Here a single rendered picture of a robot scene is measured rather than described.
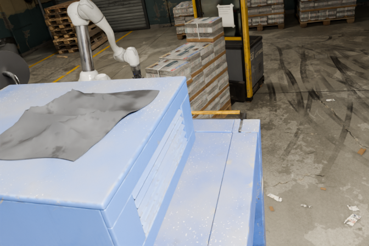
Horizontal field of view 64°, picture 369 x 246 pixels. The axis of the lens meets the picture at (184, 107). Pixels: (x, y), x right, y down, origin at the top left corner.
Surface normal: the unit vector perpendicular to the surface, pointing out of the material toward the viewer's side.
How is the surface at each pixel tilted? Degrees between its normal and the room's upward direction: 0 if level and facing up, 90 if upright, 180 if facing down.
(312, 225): 0
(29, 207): 90
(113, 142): 0
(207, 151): 0
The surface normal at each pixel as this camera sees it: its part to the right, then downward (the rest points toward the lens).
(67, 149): -0.20, -0.80
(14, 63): 0.63, 0.26
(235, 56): -0.54, 0.47
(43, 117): -0.34, -0.18
